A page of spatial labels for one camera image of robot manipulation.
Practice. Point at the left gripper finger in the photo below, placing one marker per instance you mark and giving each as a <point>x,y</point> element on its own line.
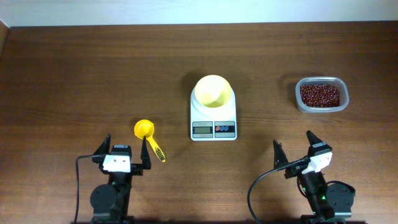
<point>103,149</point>
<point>145,157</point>

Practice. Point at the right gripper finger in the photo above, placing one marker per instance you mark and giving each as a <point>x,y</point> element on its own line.
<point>313,140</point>
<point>280,159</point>

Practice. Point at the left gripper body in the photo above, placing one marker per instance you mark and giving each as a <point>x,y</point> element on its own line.
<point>137,168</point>

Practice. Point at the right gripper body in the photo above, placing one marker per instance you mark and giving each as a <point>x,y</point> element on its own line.
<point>295,171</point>

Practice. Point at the yellow measuring scoop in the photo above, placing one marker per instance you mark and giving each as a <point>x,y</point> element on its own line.
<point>145,129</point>

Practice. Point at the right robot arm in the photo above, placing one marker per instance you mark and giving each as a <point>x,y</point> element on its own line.
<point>331,201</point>

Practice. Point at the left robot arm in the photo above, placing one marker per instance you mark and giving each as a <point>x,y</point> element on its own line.
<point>110,201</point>

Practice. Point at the white digital kitchen scale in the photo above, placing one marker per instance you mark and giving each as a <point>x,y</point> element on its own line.
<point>213,124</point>

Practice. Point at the yellow plastic bowl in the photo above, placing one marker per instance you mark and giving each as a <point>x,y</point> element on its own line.
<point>213,91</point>

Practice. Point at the red beans in container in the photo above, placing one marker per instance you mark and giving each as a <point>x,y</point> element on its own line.
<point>320,96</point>

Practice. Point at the clear plastic bean container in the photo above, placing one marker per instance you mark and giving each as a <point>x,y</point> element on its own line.
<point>337,82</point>

